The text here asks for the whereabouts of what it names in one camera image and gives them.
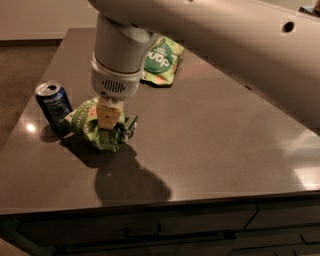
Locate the dark right drawer front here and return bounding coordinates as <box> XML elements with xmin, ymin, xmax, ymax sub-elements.
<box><xmin>246</xmin><ymin>199</ymin><xmax>320</xmax><ymax>229</ymax></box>

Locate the dark cabinet drawer front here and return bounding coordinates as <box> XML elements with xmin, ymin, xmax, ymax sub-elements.
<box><xmin>19</xmin><ymin>205</ymin><xmax>256</xmax><ymax>245</ymax></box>

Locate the green jalapeno chip bag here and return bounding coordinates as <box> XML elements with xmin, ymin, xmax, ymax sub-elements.
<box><xmin>62</xmin><ymin>97</ymin><xmax>138</xmax><ymax>152</ymax></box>

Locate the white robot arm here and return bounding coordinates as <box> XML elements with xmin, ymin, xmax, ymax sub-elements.
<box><xmin>89</xmin><ymin>0</ymin><xmax>320</xmax><ymax>132</ymax></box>

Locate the green snack pouch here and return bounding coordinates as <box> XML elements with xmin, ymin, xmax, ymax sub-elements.
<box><xmin>141</xmin><ymin>36</ymin><xmax>184</xmax><ymax>88</ymax></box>

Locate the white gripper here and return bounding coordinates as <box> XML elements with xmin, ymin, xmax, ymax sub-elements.
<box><xmin>91</xmin><ymin>54</ymin><xmax>144</xmax><ymax>130</ymax></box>

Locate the black drawer handle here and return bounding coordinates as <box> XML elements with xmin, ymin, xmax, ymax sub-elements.
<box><xmin>124</xmin><ymin>224</ymin><xmax>161</xmax><ymax>239</ymax></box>

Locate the blue pepsi can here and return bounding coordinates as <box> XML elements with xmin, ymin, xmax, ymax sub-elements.
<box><xmin>35</xmin><ymin>81</ymin><xmax>72</xmax><ymax>133</ymax></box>

